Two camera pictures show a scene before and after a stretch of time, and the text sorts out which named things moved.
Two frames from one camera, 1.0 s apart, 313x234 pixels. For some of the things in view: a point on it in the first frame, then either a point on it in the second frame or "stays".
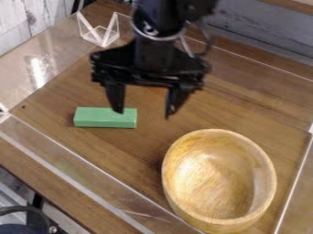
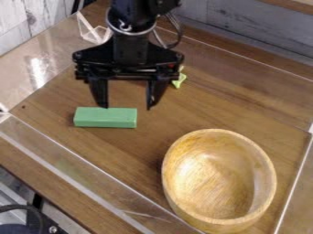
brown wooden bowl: (220, 180) stays
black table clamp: (37, 224) stays
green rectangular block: (105, 117) stays
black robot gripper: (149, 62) to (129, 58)
